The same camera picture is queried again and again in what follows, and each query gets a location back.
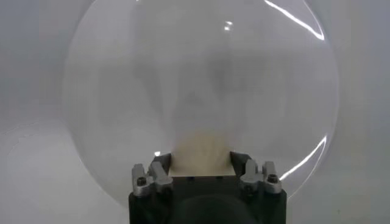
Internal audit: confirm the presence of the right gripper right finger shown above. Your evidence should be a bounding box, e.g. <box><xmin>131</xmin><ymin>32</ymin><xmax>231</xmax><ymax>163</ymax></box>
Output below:
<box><xmin>230</xmin><ymin>151</ymin><xmax>283</xmax><ymax>195</ymax></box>

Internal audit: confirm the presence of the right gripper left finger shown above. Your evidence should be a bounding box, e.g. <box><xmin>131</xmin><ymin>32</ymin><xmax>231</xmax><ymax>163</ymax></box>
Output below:
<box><xmin>131</xmin><ymin>152</ymin><xmax>174</xmax><ymax>197</ymax></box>

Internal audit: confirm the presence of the white steamed baozi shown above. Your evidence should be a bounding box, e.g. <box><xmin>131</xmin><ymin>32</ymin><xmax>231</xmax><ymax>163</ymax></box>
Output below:
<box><xmin>168</xmin><ymin>130</ymin><xmax>237</xmax><ymax>177</ymax></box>

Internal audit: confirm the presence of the round white plate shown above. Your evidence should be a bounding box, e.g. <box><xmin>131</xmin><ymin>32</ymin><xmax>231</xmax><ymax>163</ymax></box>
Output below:
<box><xmin>62</xmin><ymin>0</ymin><xmax>341</xmax><ymax>208</ymax></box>

